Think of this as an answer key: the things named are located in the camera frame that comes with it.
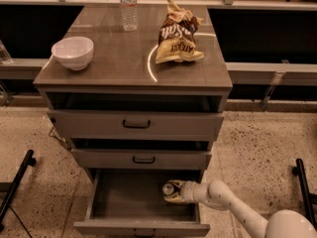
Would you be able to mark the white bowl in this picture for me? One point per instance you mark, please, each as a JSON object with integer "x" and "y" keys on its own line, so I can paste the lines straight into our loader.
{"x": 74, "y": 52}

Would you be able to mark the grey drawer cabinet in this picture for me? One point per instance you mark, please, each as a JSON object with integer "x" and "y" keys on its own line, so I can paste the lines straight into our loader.
{"x": 124, "y": 76}

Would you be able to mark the green soda can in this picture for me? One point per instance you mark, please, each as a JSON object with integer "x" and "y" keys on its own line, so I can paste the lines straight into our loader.
{"x": 168, "y": 189}

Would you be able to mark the grey top drawer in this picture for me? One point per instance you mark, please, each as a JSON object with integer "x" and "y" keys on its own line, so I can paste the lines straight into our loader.
{"x": 136, "y": 125}

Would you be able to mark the black stand leg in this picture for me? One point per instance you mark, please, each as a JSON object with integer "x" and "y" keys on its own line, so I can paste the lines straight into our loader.
{"x": 309, "y": 199}
{"x": 9, "y": 188}

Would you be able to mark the black right stand leg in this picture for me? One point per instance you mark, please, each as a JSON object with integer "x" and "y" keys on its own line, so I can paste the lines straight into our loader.
{"x": 309, "y": 199}

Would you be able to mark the grey middle drawer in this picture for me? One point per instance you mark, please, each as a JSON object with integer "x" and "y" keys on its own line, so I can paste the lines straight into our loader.
{"x": 151, "y": 160}

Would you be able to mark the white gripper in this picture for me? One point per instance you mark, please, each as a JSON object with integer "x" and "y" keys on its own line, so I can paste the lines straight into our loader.
{"x": 188, "y": 192}

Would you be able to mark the black left stand leg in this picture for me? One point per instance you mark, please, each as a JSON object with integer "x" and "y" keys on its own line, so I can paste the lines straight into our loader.
{"x": 9, "y": 188}

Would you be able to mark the grey open bottom drawer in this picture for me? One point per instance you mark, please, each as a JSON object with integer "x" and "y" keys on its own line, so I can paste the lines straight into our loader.
{"x": 130, "y": 203}

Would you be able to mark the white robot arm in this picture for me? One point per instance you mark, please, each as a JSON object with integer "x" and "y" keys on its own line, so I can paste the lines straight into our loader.
{"x": 217, "y": 195}

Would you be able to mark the clear plastic water bottle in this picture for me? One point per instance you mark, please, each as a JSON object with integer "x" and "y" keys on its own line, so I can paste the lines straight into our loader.
{"x": 129, "y": 13}

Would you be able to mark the brown yellow chip bag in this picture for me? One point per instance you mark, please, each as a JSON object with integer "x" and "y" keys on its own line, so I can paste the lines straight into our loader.
{"x": 176, "y": 35}

